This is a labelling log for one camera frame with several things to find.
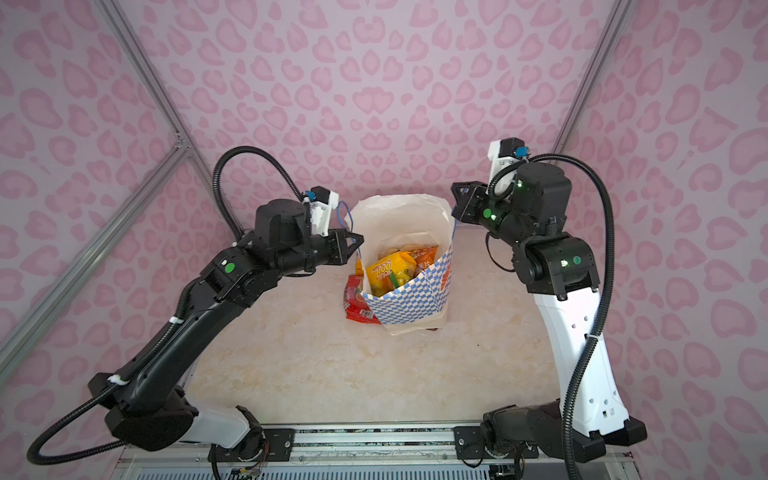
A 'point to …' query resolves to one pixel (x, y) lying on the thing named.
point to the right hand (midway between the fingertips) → (454, 182)
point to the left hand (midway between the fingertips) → (367, 232)
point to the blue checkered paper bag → (388, 220)
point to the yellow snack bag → (391, 273)
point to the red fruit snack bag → (357, 308)
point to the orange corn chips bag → (425, 257)
